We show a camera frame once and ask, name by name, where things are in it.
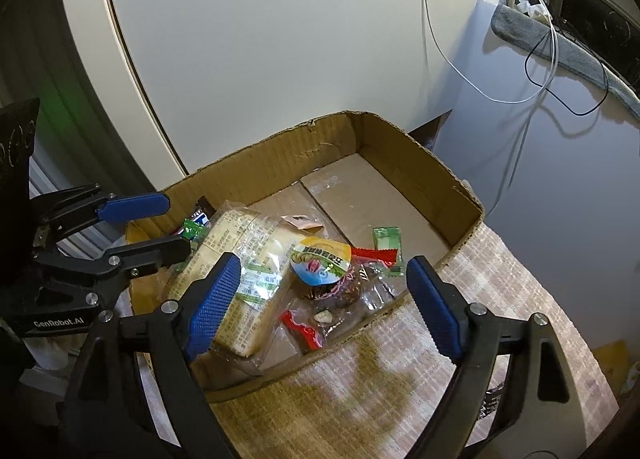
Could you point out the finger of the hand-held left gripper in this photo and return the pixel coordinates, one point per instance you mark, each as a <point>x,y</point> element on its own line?
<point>135,206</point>
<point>150,251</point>

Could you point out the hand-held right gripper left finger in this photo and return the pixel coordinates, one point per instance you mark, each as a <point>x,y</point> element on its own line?
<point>215,309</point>

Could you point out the cardboard box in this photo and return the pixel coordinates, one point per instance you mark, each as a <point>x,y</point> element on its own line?
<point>380,189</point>

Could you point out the grey ribbed panel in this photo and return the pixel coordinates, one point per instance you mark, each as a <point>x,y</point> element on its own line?
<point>75,139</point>

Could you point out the jelly cup with yellow lid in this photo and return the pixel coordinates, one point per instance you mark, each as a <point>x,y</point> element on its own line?
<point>317,261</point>

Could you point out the pink paper tag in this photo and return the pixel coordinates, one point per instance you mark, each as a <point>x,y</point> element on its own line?
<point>300,221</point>

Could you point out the clear-wrapped cracker pack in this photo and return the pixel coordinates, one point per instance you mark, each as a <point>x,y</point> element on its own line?
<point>250,259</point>

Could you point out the white cabinet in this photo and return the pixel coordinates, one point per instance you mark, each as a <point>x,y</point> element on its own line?
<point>275,39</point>

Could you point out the brown chocolate bar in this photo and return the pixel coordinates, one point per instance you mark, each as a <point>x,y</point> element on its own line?
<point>205,207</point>

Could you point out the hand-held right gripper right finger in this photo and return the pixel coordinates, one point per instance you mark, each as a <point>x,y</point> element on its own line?
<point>435,309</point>

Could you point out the clear red-ended pastry packet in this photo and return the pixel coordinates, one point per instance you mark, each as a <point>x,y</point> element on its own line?
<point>345,296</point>

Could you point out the plaid tablecloth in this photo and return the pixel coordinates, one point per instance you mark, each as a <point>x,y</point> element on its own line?
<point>400,389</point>

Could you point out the grey sill cloth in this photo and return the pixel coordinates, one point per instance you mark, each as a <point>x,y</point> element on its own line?
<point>565,51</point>

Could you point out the light green candy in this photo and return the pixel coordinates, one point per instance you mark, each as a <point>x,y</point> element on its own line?
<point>386,238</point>

